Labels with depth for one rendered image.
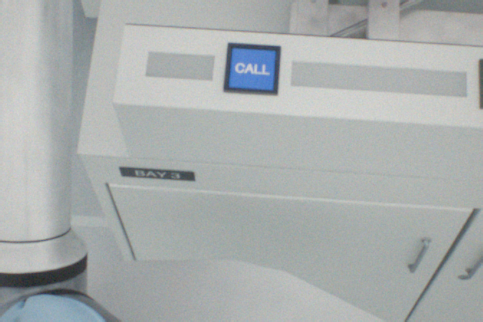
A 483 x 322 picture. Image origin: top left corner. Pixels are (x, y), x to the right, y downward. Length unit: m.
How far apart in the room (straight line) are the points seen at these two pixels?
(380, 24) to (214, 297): 0.35
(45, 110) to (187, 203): 0.45
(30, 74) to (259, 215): 0.52
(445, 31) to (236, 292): 0.38
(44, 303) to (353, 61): 0.42
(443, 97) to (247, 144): 0.22
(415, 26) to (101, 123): 0.38
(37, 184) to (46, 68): 0.10
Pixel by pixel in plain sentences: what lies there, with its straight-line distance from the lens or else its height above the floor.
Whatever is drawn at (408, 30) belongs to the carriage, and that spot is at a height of 0.88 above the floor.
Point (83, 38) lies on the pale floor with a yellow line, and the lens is 2.15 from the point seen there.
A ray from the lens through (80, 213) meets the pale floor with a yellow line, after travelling 1.97.
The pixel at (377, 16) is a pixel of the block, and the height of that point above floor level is 0.91.
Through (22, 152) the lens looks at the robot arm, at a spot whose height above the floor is 1.11.
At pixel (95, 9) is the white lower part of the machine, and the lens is 2.04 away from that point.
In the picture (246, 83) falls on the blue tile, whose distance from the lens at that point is 0.97.
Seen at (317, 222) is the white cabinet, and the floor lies 0.65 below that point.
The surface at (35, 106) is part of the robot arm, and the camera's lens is 0.80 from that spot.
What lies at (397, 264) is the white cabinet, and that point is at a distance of 1.41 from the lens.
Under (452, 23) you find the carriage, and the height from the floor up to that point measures 0.88.
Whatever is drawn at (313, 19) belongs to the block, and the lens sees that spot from 1.08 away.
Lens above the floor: 1.82
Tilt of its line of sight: 67 degrees down
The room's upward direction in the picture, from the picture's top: 1 degrees counter-clockwise
